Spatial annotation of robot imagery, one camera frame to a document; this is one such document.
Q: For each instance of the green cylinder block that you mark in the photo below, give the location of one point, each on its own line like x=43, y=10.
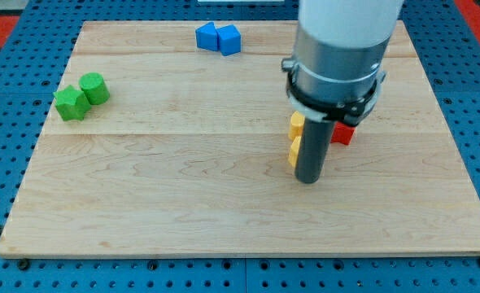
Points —
x=94, y=87

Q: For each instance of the red block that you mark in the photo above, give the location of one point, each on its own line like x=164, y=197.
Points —
x=343, y=134

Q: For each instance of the blue cube block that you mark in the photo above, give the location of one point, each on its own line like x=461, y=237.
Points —
x=229, y=40

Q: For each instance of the blue triangle block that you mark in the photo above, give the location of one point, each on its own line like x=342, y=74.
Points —
x=206, y=37

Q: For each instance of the lower yellow block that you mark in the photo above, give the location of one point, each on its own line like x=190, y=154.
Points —
x=294, y=151

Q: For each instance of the wooden board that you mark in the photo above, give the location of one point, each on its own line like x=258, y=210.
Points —
x=189, y=159

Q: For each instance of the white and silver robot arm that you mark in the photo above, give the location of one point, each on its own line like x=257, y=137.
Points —
x=335, y=71

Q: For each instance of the black wrist mount ring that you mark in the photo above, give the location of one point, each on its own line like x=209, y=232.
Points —
x=348, y=102

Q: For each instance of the upper yellow block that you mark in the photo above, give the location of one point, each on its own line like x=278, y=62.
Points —
x=296, y=125

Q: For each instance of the yellow block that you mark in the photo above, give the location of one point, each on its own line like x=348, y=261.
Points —
x=296, y=125
x=294, y=151

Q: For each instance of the green star block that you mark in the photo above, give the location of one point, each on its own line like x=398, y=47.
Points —
x=71, y=103

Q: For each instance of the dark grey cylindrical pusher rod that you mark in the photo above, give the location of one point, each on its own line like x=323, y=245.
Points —
x=313, y=147

